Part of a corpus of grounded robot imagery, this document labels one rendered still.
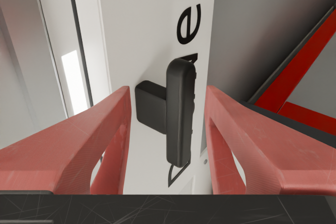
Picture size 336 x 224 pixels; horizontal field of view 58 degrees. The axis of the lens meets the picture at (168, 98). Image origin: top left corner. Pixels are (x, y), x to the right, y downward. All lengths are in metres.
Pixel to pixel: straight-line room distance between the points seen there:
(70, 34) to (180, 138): 0.08
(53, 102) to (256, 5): 0.27
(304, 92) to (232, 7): 0.17
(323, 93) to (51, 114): 0.35
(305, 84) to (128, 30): 0.33
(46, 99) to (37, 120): 0.01
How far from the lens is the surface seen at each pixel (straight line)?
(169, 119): 0.17
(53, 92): 0.16
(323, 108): 0.41
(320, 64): 0.51
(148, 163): 0.23
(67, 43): 0.16
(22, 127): 0.17
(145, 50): 0.18
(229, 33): 0.32
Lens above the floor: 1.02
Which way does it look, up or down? 41 degrees down
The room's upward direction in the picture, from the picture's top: 128 degrees counter-clockwise
